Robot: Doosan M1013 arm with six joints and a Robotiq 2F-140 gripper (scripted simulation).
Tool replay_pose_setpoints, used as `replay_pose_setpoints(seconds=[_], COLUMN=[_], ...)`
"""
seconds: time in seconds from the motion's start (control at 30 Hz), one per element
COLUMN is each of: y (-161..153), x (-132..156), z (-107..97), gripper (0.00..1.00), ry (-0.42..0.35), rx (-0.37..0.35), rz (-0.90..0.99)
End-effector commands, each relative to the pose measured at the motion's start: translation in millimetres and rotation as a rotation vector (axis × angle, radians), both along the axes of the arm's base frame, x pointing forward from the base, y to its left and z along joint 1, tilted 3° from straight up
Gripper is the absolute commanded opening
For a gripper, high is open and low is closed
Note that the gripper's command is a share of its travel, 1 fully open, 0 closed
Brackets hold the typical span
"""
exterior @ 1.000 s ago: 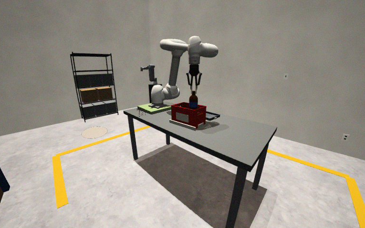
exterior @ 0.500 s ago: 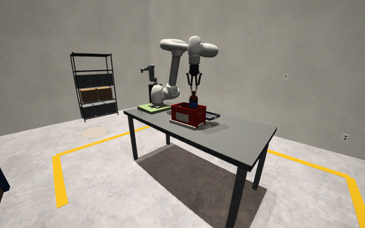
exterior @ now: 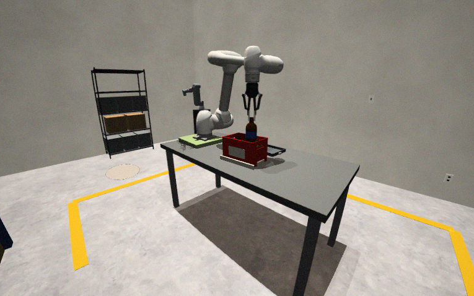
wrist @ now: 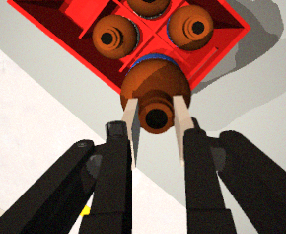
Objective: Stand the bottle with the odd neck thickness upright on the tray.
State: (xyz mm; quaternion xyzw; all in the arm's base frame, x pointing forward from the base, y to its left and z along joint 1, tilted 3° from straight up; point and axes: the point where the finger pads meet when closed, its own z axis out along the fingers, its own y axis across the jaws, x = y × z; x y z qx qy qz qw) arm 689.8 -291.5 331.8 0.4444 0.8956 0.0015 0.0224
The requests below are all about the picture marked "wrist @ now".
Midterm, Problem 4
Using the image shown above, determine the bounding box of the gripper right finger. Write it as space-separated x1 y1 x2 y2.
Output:
173 96 286 234

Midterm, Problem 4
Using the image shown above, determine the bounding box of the red bottle crate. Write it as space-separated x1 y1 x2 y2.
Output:
7 0 251 95

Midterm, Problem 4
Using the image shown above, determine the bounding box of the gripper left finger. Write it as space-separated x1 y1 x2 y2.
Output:
0 99 141 234

